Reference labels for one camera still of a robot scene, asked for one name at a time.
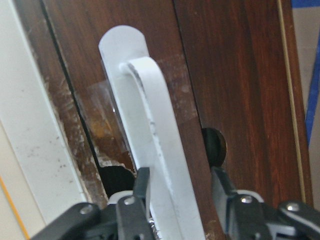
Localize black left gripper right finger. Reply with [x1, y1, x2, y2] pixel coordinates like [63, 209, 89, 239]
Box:
[211, 166, 237, 215]

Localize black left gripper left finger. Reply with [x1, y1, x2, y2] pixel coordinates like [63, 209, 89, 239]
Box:
[133, 167, 150, 208]

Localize white drawer handle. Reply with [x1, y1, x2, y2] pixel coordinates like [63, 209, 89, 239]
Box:
[98, 25, 205, 240]

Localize dark wooden drawer cabinet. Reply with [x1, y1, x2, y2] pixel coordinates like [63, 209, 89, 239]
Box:
[14, 0, 313, 240]

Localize cream plastic storage box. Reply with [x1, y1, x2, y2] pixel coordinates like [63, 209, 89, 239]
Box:
[0, 0, 86, 240]

